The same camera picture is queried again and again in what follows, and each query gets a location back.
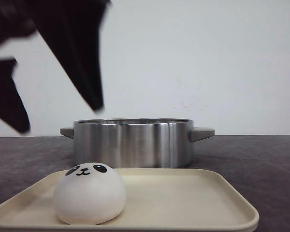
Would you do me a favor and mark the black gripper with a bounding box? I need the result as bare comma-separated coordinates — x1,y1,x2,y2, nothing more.
0,0,110,111

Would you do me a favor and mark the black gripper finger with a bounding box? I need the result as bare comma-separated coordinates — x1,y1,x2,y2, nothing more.
0,58,30,133

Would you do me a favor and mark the panda bun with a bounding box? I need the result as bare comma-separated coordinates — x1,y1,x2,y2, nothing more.
53,162,126,224

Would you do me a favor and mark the stainless steel steamer pot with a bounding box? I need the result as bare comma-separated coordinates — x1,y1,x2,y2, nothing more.
60,118,215,168

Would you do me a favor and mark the beige plastic tray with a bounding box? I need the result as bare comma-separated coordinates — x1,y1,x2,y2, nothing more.
0,169,259,232

